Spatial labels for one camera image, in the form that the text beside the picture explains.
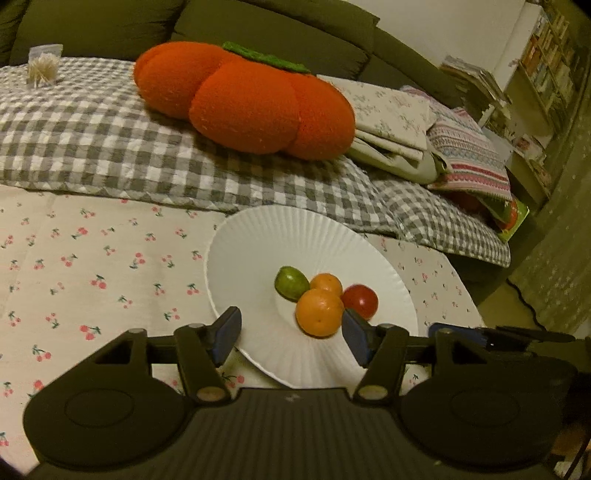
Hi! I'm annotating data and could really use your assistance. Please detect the clear toothpick box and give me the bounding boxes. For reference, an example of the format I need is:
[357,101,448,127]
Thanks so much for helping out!
[27,44,64,88]

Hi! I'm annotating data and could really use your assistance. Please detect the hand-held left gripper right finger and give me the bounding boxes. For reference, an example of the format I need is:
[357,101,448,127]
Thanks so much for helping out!
[342,308,499,402]

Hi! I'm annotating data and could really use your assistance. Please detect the small orange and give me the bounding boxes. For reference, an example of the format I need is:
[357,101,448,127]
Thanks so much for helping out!
[309,273,344,298]

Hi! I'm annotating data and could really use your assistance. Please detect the white bookshelf with books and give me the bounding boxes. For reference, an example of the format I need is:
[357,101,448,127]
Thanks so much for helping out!
[480,0,589,208]

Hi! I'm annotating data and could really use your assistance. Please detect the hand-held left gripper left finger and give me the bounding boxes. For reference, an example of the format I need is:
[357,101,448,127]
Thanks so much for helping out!
[88,306,243,403]

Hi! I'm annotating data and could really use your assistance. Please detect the orange pumpkin cushion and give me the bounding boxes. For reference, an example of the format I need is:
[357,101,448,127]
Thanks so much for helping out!
[134,41,356,161]

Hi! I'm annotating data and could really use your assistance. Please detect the pale floral rug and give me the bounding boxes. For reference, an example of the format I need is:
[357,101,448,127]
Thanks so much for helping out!
[508,92,591,342]

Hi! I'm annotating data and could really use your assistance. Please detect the striped patterned cloth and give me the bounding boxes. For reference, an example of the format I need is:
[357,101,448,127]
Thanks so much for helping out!
[402,85,514,202]

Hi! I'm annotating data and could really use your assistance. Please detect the green lime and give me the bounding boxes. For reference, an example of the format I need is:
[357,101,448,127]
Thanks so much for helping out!
[275,266,311,303]

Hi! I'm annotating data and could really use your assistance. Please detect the red tomato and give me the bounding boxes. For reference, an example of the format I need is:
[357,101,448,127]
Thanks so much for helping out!
[341,284,379,321]

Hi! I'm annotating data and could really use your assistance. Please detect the grey checked blanket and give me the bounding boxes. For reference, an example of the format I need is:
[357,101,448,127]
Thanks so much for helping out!
[0,56,512,267]

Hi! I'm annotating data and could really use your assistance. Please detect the cherry print cloth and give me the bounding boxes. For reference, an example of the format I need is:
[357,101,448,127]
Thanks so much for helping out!
[0,185,485,462]

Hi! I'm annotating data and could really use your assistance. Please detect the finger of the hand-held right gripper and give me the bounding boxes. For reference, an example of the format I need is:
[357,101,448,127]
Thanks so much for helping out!
[427,322,577,354]

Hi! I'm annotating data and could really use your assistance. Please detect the black cable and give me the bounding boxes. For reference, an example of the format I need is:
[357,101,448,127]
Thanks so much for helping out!
[507,276,548,329]

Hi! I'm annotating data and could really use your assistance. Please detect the folded floral cloth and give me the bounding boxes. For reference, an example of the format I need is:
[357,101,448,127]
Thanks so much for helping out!
[316,74,451,183]

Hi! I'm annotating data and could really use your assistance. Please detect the large orange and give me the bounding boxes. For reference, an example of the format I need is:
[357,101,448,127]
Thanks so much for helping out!
[295,288,345,338]

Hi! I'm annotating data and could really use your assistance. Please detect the stack of papers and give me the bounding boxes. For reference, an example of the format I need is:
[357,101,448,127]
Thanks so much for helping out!
[438,54,511,108]

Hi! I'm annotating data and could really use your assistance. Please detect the white ribbed plate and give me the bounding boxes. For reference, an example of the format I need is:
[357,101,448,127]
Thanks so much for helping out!
[204,205,419,389]

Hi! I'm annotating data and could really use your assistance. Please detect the green picture book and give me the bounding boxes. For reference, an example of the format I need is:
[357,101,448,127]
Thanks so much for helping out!
[495,198,531,243]

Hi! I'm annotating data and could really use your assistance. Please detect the dark green sofa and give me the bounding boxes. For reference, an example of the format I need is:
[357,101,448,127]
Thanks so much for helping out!
[0,0,462,109]

